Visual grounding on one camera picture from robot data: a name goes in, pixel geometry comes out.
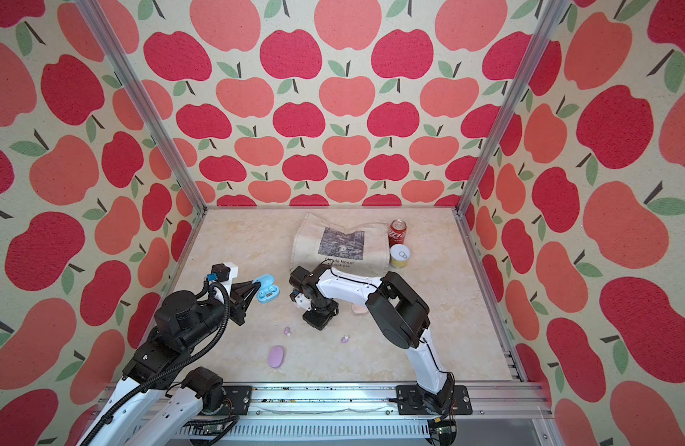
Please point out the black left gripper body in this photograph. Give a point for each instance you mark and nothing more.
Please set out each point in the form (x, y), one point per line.
(236, 301)

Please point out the right aluminium frame post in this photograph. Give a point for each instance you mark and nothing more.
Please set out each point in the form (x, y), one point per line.
(548, 22)

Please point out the yellow can white lid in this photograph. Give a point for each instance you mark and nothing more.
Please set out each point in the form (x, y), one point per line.
(400, 255)

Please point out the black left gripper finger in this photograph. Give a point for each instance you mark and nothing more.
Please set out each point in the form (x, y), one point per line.
(245, 300)
(246, 288)

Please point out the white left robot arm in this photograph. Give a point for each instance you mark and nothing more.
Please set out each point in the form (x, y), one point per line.
(147, 379)

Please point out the pink earbud charging case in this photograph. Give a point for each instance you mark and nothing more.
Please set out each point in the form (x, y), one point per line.
(359, 309)

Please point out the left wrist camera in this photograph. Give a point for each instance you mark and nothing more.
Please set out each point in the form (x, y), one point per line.
(224, 274)

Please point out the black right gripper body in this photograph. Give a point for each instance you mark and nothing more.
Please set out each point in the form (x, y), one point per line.
(319, 318)

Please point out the red cola can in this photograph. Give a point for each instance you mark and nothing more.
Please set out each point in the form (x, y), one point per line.
(397, 232)

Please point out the blue earbud charging case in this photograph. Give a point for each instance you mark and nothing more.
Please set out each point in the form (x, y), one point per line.
(268, 291)

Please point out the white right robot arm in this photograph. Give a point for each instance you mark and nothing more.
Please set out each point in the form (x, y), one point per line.
(399, 312)

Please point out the left aluminium frame post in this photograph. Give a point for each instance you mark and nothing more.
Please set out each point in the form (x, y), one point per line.
(106, 38)

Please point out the aluminium frame post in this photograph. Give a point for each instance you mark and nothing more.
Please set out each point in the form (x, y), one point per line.
(106, 38)
(548, 22)

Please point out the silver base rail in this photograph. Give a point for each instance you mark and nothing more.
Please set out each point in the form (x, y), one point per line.
(375, 413)

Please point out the purple earbud charging case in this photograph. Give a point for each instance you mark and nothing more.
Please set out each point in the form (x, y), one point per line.
(276, 357)

